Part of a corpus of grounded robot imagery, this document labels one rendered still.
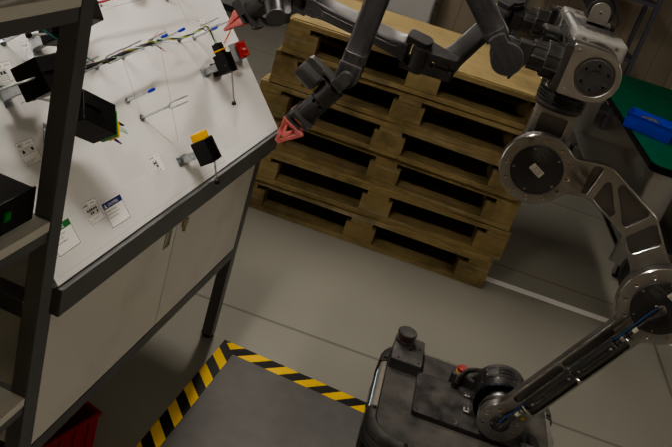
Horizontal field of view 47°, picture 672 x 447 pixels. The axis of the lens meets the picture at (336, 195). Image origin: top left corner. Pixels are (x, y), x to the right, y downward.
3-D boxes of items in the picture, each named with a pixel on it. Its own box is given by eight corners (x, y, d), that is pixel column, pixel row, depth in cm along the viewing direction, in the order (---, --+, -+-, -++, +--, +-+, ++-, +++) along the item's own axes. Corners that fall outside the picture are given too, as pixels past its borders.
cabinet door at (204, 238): (235, 249, 269) (262, 149, 253) (157, 325, 220) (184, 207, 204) (228, 246, 270) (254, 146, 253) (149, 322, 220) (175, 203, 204)
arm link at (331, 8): (426, 67, 213) (437, 36, 204) (418, 79, 209) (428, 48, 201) (293, 3, 220) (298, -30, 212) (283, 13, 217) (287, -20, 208)
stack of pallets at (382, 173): (491, 215, 467) (555, 63, 426) (491, 293, 380) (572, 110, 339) (275, 142, 474) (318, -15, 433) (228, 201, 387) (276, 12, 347)
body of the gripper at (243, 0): (250, 31, 214) (271, 16, 211) (231, -1, 213) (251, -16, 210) (260, 29, 220) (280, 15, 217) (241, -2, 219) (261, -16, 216)
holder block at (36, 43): (5, 33, 155) (31, 19, 152) (38, 36, 163) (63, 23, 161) (12, 54, 155) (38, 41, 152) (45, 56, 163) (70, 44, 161)
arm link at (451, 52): (443, 94, 206) (454, 66, 199) (402, 68, 210) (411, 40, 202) (519, 22, 232) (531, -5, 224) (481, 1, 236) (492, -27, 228)
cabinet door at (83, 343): (155, 325, 220) (181, 207, 204) (32, 445, 171) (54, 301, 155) (149, 322, 220) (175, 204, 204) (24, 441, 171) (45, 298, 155)
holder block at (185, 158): (193, 195, 198) (224, 183, 194) (172, 152, 195) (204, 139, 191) (201, 189, 202) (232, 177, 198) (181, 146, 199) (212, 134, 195)
